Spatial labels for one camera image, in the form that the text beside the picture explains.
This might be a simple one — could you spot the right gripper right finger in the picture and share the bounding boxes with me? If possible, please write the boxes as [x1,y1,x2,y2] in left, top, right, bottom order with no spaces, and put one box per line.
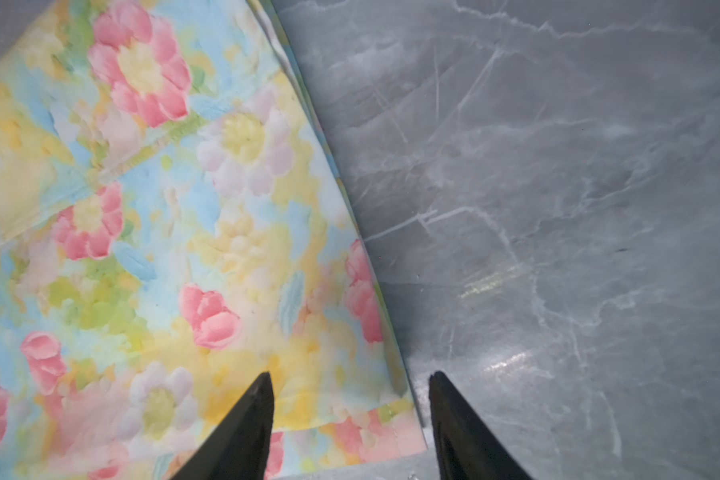
[429,371,531,480]

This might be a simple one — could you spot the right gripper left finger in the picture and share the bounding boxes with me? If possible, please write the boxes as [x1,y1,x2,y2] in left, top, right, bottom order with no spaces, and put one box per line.
[173,372,275,480]

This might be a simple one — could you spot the pastel floral skirt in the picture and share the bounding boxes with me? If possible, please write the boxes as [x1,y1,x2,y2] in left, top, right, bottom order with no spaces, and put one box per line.
[0,1,426,479]

